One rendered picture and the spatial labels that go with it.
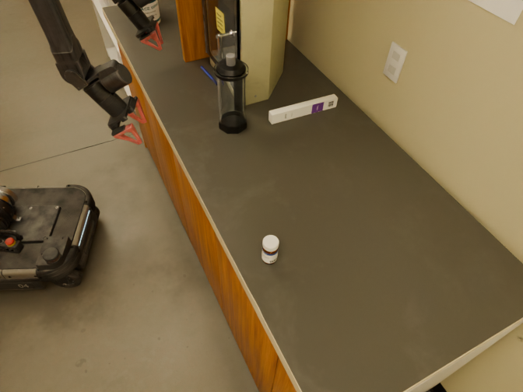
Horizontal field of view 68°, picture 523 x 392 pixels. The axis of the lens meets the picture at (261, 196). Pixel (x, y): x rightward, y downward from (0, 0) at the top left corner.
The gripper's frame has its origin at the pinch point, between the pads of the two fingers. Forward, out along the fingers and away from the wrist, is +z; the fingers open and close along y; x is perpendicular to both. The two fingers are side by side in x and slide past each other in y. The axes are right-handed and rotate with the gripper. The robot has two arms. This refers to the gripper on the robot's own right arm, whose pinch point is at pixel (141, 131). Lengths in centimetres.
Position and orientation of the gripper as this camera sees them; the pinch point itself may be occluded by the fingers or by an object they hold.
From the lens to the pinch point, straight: 125.0
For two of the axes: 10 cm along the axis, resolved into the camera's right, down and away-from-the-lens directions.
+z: 4.8, 5.5, 6.9
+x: -8.8, 3.5, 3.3
